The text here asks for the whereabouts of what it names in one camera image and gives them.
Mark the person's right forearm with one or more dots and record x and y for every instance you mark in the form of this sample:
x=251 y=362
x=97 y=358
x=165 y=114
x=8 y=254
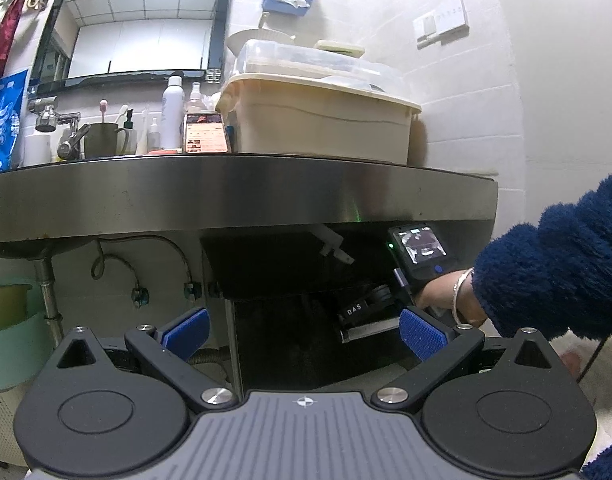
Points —
x=550 y=265

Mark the red hanging ornament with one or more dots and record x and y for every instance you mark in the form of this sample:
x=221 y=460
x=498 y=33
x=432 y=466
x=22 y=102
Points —
x=8 y=25

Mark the smartphone with lit screen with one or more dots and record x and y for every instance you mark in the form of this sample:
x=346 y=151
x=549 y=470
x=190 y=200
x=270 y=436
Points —
x=206 y=135

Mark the white perforated basket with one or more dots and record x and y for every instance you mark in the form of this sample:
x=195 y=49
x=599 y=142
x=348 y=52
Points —
x=3 y=425

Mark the white cup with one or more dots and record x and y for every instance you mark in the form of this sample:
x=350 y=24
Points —
x=37 y=150

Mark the tall white bottle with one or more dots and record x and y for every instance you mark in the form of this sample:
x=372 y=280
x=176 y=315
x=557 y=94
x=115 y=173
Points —
x=172 y=115

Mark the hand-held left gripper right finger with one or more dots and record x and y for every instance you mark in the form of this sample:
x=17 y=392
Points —
x=421 y=335

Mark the metal water valve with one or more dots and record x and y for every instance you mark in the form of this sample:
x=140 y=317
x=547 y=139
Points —
x=141 y=296
x=192 y=291

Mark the white wall switch panel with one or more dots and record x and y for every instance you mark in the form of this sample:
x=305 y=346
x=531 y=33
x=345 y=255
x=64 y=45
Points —
x=451 y=16

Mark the white basin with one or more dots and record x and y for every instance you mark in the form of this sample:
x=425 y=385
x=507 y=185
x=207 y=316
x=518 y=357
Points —
x=251 y=38

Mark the blue printed packet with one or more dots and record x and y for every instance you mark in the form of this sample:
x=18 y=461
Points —
x=3 y=120

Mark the small white bottle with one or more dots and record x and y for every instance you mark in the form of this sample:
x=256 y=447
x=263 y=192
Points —
x=154 y=137

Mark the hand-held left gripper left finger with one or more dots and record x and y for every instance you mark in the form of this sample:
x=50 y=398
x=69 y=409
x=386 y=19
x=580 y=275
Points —
x=186 y=332

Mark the clear spray bottle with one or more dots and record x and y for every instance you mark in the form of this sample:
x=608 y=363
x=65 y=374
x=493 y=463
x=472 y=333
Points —
x=196 y=100

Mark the chrome faucet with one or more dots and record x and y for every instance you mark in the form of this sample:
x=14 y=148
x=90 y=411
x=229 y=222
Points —
x=68 y=145

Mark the white plastic bracket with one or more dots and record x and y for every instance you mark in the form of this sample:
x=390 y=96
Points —
x=333 y=245

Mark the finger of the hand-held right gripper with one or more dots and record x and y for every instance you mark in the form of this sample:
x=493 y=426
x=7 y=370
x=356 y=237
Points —
x=355 y=311

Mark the mint green bin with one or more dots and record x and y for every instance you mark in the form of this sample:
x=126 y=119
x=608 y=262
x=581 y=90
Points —
x=16 y=340

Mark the person's right hand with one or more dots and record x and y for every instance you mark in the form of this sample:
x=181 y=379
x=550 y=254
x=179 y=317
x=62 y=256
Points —
x=435 y=295

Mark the person's blue fleece garment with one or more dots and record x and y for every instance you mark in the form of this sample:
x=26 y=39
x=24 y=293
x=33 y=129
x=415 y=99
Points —
x=608 y=462

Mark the person's white clothing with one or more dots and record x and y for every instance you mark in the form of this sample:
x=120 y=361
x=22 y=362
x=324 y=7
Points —
x=603 y=385

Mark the white wall socket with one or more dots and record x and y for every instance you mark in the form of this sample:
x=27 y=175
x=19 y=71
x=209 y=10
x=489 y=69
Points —
x=425 y=32

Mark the pink toothbrush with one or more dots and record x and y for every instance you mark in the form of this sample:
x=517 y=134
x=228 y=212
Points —
x=103 y=110

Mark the wall mirror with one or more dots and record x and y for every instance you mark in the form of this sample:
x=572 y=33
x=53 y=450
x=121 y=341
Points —
x=136 y=20

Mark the dark green mug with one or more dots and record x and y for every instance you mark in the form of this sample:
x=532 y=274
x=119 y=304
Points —
x=101 y=140

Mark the cream plastic storage box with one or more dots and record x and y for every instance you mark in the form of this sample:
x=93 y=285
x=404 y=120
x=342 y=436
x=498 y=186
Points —
x=316 y=125

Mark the pale yellow soap bar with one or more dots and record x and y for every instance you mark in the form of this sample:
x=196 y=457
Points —
x=338 y=48

